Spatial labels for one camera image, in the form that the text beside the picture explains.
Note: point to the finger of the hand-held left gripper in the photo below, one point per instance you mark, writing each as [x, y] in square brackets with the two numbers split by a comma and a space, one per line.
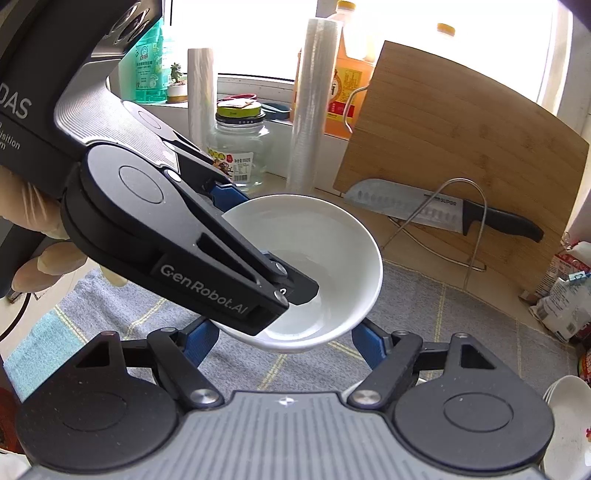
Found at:
[226, 194]
[207, 286]

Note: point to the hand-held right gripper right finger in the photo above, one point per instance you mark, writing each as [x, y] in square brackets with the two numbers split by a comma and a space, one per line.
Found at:
[369, 344]

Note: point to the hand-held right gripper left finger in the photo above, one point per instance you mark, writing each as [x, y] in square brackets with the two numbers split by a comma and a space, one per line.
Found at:
[203, 337]

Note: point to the white bowl pink flowers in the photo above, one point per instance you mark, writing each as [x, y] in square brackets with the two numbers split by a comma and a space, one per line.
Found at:
[332, 258]

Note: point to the person's left hand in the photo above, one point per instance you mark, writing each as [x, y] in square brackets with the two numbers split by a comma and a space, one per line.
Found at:
[37, 207]

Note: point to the glass jar yellow-green lid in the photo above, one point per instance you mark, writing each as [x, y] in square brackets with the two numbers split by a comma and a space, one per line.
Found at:
[238, 152]

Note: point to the grey checked dish towel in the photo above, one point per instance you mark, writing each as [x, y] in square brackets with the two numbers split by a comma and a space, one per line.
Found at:
[415, 300]

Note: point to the small plastic wrap roll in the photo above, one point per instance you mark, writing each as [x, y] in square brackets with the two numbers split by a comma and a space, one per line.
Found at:
[202, 101]

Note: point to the small teal container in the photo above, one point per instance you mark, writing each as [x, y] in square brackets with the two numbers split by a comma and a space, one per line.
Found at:
[277, 112]

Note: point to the small potted plant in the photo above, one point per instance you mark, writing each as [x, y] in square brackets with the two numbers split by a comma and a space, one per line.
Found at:
[177, 92]

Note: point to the large plastic wrap roll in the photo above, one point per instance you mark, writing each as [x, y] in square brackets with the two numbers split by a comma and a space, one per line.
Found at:
[311, 115]

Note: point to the green dish soap bottle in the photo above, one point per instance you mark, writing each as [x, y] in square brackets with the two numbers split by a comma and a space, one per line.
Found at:
[147, 69]

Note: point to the yellow cooking oil jug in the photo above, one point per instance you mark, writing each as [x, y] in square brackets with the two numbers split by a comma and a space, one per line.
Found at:
[348, 69]

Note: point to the white plastic bag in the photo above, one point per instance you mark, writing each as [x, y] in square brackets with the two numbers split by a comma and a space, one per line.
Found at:
[558, 309]

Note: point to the red patterned object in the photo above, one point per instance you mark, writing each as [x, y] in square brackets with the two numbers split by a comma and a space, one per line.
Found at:
[7, 415]

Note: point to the clipped paper bag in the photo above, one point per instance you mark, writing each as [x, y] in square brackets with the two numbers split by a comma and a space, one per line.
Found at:
[565, 261]

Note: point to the bamboo cutting board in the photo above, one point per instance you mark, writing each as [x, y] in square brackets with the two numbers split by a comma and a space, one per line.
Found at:
[461, 138]

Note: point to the yellow-capped bottle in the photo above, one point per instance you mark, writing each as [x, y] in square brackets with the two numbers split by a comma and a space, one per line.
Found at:
[445, 30]

